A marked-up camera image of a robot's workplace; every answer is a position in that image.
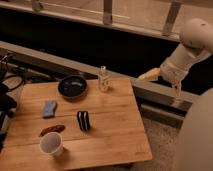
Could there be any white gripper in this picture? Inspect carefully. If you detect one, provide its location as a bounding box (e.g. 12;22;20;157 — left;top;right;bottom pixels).
138;58;188;100

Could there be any black and white eraser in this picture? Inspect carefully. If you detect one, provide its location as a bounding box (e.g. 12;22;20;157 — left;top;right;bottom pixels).
77;111;90;131

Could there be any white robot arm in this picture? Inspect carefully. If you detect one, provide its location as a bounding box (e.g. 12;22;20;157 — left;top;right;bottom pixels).
138;18;213;171

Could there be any clear glass bottle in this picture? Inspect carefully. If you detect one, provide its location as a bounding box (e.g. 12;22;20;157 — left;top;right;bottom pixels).
98;66;109;92

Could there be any black bowl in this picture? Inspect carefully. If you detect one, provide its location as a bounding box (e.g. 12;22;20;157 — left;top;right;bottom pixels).
58;75;87;99

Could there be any wooden table board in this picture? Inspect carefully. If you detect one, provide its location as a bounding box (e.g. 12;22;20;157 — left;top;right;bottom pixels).
0;78;152;171

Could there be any blue sponge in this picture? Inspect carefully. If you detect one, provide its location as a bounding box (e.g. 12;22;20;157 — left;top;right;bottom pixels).
42;100;57;118

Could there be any white paper cup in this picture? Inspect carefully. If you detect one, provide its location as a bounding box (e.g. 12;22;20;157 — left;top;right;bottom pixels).
39;132;63;157

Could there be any black equipment with cables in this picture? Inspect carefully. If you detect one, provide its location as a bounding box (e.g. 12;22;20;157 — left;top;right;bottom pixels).
0;53;24;152

